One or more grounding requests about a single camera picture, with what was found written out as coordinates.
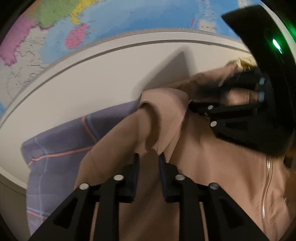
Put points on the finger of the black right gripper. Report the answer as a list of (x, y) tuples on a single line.
[(250, 79), (206, 108)]

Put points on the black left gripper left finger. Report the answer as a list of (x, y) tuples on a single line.
[(92, 212)]

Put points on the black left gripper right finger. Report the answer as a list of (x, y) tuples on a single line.
[(206, 212)]

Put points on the pink zip jacket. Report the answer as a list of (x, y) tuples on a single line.
[(263, 186)]

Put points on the cream yellow garment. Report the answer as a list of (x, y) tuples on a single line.
[(243, 63)]

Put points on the purple plaid bed sheet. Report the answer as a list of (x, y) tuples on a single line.
[(54, 156)]

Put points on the colourful wall map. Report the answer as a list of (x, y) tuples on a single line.
[(50, 30)]

